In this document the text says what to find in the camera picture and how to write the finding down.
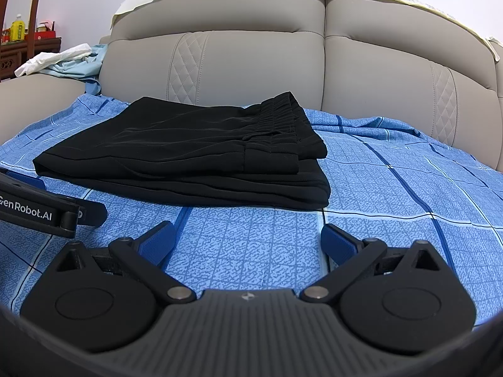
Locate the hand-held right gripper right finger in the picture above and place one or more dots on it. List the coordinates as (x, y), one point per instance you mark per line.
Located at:
(338, 241)

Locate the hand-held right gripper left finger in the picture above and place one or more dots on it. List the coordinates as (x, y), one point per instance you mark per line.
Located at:
(157, 243)

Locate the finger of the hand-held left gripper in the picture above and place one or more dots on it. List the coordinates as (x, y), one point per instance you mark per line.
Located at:
(23, 180)
(93, 213)

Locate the black pants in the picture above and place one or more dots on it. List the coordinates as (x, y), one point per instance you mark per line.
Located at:
(177, 157)

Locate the blue checked bed sheet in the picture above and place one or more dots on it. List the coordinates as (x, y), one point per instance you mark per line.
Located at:
(393, 188)

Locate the light blue garment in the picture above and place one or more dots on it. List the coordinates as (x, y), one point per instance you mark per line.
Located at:
(74, 70)

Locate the white cloth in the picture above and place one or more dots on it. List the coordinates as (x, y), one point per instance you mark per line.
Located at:
(51, 59)

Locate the wooden cabinet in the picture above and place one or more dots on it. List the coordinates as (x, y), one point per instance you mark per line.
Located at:
(23, 53)

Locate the red box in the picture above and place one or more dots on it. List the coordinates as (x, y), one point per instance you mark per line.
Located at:
(44, 35)

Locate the yellow bottle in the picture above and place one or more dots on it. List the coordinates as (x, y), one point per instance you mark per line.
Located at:
(17, 29)

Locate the grey leather sofa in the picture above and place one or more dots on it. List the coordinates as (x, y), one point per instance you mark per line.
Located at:
(255, 59)

